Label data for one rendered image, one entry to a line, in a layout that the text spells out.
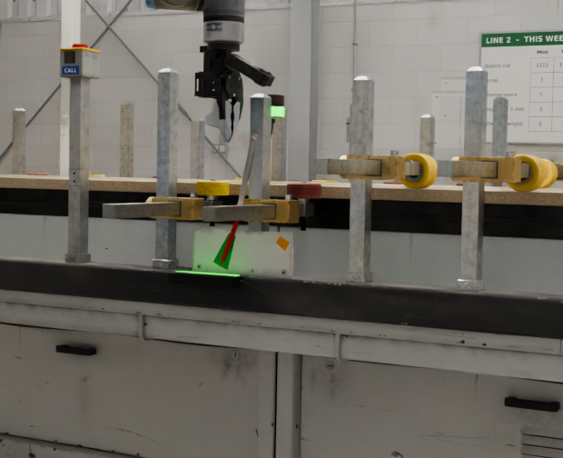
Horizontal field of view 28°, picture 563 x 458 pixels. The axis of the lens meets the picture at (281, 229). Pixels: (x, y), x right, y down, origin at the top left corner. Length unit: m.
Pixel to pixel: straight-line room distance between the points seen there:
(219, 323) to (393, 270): 0.42
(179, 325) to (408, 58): 7.50
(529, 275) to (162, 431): 1.08
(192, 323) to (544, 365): 0.83
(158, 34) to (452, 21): 2.95
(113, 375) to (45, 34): 9.07
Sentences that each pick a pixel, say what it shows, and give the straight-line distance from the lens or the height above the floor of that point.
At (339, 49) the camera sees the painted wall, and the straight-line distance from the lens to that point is 10.28.
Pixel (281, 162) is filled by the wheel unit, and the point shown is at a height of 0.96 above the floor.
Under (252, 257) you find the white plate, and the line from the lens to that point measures 2.54.
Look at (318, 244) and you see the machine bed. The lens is 2.71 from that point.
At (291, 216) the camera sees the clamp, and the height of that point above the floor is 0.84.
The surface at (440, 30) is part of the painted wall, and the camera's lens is 9.95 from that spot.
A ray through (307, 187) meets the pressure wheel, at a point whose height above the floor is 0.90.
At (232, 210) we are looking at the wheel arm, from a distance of 2.35.
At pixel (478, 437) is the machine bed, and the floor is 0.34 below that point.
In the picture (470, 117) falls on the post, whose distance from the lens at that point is 2.33.
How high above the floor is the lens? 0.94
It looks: 3 degrees down
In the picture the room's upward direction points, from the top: 1 degrees clockwise
